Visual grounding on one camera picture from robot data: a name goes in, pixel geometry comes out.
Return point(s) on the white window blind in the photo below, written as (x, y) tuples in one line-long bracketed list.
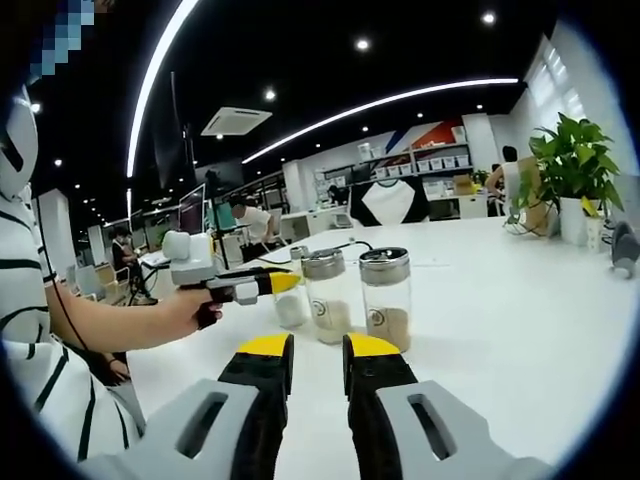
[(555, 80)]

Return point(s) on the tall seasoning bottle pale powder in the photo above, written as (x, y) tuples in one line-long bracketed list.
[(327, 320)]

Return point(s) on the grey plastic figure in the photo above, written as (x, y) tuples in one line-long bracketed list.
[(625, 247)]

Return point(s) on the small seasoning bottle white powder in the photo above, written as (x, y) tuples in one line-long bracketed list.
[(290, 312)]

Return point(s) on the group of round ceiling downlights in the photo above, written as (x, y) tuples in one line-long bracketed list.
[(362, 44)]

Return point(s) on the person's left hand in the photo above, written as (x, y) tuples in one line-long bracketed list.
[(187, 317)]

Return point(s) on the ceiling air conditioner unit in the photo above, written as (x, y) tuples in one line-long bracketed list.
[(236, 121)]

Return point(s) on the teal panel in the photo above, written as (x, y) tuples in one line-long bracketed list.
[(222, 215)]

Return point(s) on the black monitor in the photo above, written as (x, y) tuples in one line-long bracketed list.
[(220, 175)]

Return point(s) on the shelf of white storage boxes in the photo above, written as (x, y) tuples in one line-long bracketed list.
[(442, 163)]

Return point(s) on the person in striped shirt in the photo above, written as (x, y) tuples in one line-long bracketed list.
[(65, 390)]

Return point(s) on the tall seasoning bottle brown powder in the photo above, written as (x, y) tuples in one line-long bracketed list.
[(386, 325)]

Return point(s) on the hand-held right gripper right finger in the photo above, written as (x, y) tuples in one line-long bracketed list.
[(380, 400)]

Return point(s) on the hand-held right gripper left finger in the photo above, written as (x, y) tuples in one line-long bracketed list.
[(255, 400)]

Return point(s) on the green plant in white pot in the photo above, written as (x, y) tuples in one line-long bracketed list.
[(575, 155)]

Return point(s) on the long ceiling light strip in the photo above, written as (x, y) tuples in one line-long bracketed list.
[(131, 160), (490, 81)]

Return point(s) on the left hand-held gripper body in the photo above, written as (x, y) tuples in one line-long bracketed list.
[(192, 260)]

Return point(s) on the white worn device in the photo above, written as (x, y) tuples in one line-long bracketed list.
[(17, 125)]

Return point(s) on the brown cardboard box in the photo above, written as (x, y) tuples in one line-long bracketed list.
[(463, 185), (530, 170)]

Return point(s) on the small white patterned pot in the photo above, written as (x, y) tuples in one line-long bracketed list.
[(595, 235)]

